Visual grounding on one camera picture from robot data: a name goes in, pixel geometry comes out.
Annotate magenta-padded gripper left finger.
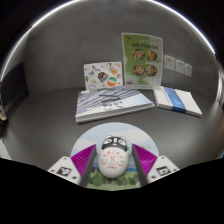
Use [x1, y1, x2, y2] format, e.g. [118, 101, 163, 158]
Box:
[47, 143, 98, 188]

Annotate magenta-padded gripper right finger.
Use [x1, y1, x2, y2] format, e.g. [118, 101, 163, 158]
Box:
[131, 143, 181, 188]

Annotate white panda computer mouse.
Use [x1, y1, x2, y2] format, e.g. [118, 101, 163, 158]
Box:
[97, 134, 129, 179]

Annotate round landscape-print mouse pad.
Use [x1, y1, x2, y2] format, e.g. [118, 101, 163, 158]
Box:
[69, 121, 160, 192]

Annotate grey building-cover book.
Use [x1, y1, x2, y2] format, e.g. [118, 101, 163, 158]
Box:
[74, 87, 156, 124]

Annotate white book with blue band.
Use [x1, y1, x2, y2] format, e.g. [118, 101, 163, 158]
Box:
[153, 85, 203, 118]

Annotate white sticker-print card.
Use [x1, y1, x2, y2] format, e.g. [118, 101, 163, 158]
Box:
[83, 61, 124, 92]

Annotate green acrylic sign stand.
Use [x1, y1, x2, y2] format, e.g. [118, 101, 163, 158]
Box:
[120, 32, 164, 90]

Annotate white wall sockets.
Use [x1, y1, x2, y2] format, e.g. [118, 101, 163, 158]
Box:
[163, 54, 194, 78]

